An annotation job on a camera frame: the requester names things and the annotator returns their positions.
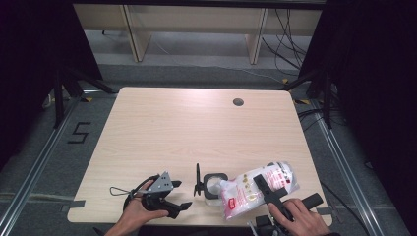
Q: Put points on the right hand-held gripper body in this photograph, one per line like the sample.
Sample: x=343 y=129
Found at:
x=273 y=195

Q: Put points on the person's left hand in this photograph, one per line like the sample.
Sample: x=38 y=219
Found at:
x=137 y=214

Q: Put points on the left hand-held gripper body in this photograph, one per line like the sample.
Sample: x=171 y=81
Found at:
x=162 y=185

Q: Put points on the grey tape strip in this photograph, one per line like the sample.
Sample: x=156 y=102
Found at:
x=73 y=205

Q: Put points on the grey table grommet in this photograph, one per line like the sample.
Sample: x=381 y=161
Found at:
x=238 y=102

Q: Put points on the yellow black floor marker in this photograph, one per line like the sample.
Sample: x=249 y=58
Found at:
x=87 y=99
x=302 y=102

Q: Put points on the beige wooden furniture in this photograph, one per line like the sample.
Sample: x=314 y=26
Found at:
x=137 y=29

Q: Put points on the black metal stand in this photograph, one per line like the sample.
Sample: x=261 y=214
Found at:
x=327 y=98
x=59 y=98

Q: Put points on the person's right hand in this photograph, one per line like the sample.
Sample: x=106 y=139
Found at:
x=305 y=221

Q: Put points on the dark curtain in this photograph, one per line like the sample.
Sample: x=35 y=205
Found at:
x=32 y=65
x=377 y=82

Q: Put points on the red and white sugar bag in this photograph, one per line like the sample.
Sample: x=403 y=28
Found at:
x=242 y=193

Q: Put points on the metal floor rail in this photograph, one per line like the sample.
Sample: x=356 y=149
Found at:
x=42 y=154
x=341 y=157

